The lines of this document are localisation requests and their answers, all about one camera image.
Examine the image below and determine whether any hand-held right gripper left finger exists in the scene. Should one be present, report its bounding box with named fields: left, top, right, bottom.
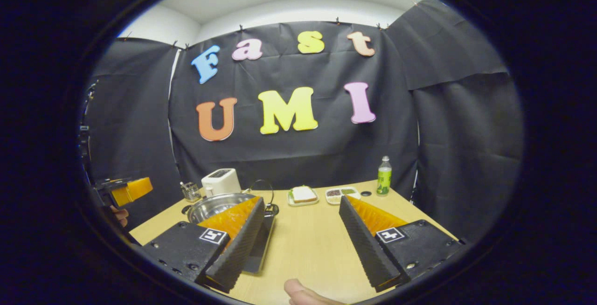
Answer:
left=142, top=196, right=266, bottom=294

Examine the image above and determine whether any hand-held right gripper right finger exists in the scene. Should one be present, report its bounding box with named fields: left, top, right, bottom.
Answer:
left=338, top=195, right=462, bottom=293

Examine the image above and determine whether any black induction cooktop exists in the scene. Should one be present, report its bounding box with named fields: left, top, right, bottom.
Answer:
left=242, top=213, right=277, bottom=275

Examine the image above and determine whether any stainless steel pot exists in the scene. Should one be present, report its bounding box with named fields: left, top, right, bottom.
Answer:
left=181, top=192, right=280, bottom=225

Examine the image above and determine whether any white divided bean tray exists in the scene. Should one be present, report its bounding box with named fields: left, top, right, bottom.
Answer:
left=325, top=187, right=361, bottom=205

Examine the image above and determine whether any white toaster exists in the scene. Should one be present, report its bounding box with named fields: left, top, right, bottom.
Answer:
left=201, top=168, right=242, bottom=198

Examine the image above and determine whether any green drink bottle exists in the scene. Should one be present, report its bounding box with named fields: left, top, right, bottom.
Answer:
left=377, top=156, right=393, bottom=197

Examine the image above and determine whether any white sandwich plate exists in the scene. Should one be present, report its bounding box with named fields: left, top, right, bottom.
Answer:
left=287, top=188, right=320, bottom=207

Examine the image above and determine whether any sandwich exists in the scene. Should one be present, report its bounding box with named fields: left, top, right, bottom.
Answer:
left=292, top=185, right=318, bottom=203

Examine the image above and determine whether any black backdrop cloth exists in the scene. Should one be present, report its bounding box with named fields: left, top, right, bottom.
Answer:
left=82, top=0, right=525, bottom=245

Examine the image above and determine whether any small wire basket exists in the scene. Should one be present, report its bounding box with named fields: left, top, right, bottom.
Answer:
left=180, top=182, right=202, bottom=203

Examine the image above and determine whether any black power cable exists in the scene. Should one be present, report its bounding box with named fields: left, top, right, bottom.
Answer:
left=250, top=179, right=275, bottom=205

